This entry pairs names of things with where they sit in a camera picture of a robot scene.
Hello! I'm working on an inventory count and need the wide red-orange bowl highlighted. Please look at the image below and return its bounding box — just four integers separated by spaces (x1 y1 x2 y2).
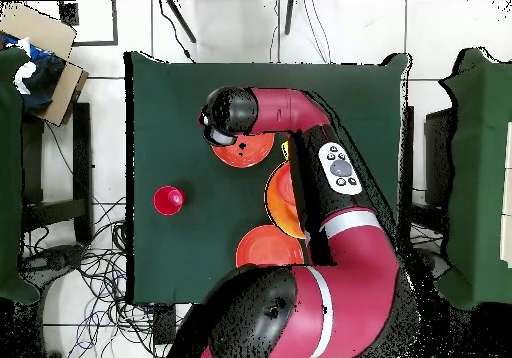
210 131 276 170
235 224 306 270

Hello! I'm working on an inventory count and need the large orange bowl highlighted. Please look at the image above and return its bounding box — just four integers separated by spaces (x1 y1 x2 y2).
264 161 308 240

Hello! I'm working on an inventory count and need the red cup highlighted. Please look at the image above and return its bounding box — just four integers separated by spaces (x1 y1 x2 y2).
152 185 187 217

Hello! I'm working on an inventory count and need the dark green tablecloth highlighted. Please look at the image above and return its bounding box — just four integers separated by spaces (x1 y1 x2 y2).
123 50 413 309

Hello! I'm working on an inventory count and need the black power strip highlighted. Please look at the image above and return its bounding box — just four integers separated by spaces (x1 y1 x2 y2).
152 304 178 346

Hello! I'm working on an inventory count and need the black tripod leg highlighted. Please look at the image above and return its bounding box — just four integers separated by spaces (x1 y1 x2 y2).
284 0 295 36
165 0 198 44

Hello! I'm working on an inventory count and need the black chair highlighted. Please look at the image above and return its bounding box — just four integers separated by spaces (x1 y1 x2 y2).
423 107 457 207

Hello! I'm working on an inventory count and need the green cloth side table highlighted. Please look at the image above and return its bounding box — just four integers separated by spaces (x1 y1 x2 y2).
0 47 41 306
437 47 512 310

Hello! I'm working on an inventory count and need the blue and white cloth bundle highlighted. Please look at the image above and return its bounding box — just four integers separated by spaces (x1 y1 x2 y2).
0 33 67 113

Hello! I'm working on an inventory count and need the cardboard box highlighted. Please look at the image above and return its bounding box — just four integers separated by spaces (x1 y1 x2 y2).
0 1 90 128

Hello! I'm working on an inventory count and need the black floor cable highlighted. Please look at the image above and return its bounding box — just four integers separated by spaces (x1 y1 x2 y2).
158 0 196 63

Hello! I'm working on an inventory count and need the tangle of floor cables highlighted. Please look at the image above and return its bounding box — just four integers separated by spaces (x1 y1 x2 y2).
23 195 181 358

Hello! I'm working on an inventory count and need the black pedestal leg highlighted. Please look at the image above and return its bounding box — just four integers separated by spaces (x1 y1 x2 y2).
19 243 87 291

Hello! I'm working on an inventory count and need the black metal frame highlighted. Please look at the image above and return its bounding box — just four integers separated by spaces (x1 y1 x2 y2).
58 0 120 48

